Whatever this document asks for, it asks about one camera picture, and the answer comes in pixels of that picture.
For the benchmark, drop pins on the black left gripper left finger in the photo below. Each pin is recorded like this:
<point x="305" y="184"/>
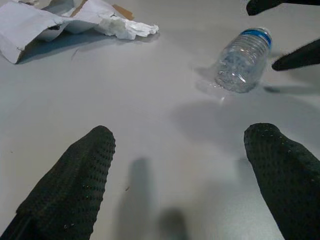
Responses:
<point x="72" y="187"/>

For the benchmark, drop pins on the crumpled white tissue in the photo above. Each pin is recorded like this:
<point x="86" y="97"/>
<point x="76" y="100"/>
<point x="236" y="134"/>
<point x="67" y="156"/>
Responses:
<point x="125" y="27"/>

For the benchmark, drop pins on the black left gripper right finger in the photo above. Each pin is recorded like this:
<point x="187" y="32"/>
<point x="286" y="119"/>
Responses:
<point x="287" y="175"/>

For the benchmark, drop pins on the clear plastic water bottle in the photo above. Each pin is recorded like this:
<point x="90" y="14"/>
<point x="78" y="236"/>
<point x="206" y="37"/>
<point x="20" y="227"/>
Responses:
<point x="241" y="60"/>

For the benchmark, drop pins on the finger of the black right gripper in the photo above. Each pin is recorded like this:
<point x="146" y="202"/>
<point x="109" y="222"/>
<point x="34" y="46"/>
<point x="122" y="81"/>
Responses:
<point x="260" y="6"/>
<point x="297" y="58"/>

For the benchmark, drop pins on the torn white card packaging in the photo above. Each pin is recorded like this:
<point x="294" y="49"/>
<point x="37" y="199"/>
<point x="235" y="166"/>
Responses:
<point x="25" y="25"/>

